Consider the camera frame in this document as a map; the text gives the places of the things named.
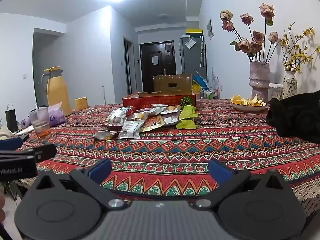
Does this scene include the white string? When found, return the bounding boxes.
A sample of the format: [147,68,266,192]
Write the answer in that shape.
[77,107,100,117]

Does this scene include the dried pink roses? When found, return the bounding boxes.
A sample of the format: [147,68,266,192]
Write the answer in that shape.
[220,3,279,63]

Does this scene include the red cardboard box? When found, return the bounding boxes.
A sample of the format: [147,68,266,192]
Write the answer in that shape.
[122,91,196,109]

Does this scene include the blue plastic dustpan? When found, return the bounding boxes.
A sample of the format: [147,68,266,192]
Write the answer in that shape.
[194,69,208,88]

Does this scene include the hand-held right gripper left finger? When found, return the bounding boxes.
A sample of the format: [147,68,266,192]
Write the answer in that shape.
[29,158,127,209]

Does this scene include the yellow flower branches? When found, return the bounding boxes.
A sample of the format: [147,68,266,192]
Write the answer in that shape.
[279,22,320,74]

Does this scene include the wall picture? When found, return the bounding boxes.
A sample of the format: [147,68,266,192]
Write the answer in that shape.
[207,19,215,40]

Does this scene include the grey refrigerator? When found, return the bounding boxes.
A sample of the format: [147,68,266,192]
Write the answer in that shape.
[179,36,207,80]

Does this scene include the purple tissue pack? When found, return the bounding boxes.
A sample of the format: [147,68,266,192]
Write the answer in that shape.
[46,102,66,127]

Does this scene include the clear plastic cup with straw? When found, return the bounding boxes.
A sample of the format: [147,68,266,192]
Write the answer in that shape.
[29,104,51,139]

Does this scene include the yellow thermos jug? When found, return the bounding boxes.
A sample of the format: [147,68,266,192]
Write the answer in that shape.
[41,66,72,117]

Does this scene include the wire rack with bottles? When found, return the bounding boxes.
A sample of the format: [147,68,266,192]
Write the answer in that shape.
[200,87,220,100]

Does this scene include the clear storage jar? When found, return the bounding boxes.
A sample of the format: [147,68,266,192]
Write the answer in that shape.
[269,83,284,100]

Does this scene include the beige bowl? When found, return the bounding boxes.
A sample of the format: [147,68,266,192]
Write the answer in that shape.
[229,99,267,113]

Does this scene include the yellow and black box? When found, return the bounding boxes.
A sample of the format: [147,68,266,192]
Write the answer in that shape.
[186,28,203,38]

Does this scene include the dark entrance door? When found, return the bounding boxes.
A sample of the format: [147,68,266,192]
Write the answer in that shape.
[139,40,176,92]

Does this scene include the pink ceramic vase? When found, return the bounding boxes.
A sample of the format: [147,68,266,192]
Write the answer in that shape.
[249,61,271,103]

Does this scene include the black cloth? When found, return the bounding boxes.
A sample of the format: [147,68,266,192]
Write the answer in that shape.
[265,91,320,144]

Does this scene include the pile of mixed snack packets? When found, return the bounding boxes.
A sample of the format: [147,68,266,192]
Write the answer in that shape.
[93,104,183,140]

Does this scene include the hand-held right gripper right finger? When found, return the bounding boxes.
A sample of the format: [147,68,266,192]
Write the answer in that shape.
[192,158,290,210]

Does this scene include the yellow cup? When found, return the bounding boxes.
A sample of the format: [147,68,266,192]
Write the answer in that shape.
[74,97,88,110]

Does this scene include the brown cardboard box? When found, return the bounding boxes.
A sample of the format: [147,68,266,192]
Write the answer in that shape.
[153,73,192,93]

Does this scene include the small black paper bag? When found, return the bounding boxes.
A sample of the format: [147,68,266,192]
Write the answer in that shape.
[5,102,19,133]

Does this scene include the white folded umbrella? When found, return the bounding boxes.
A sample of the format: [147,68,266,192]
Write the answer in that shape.
[199,35,207,68]

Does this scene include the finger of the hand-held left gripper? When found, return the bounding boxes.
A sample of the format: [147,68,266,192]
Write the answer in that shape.
[0,144,57,163]
[0,134,29,152]

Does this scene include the white floral vase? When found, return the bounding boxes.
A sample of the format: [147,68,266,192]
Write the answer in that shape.
[282,70,298,99]

